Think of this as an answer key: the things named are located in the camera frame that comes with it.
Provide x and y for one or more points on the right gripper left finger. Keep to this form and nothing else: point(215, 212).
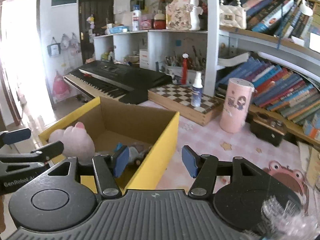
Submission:
point(107, 168)

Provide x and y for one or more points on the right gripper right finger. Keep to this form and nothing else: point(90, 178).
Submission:
point(203, 168)

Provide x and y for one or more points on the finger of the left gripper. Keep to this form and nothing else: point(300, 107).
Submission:
point(40, 155)
point(9, 138)

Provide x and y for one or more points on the blue toy truck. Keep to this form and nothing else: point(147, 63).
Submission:
point(137, 153)

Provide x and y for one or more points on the pink plush pig toy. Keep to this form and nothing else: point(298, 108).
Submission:
point(76, 142)

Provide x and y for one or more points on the yellow cardboard box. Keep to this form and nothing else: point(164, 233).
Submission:
point(109, 122)

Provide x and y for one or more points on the white spray bottle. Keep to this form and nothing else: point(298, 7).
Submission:
point(197, 90)

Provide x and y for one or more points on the black brown desk organizer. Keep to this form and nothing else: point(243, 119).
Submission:
point(268, 128)

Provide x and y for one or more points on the wooden chessboard box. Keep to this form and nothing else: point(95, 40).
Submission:
point(178, 98)

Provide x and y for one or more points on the pink cylindrical humidifier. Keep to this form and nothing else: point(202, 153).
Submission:
point(236, 105)

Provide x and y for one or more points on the black electronic keyboard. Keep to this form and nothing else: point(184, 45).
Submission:
point(123, 83)

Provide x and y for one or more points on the white quilted handbag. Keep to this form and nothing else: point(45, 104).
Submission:
point(233, 16)

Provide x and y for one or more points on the pink floral ceramic figure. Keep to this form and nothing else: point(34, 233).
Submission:
point(183, 15)

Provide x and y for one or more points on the white bookshelf unit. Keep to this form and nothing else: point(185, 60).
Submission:
point(212, 44)

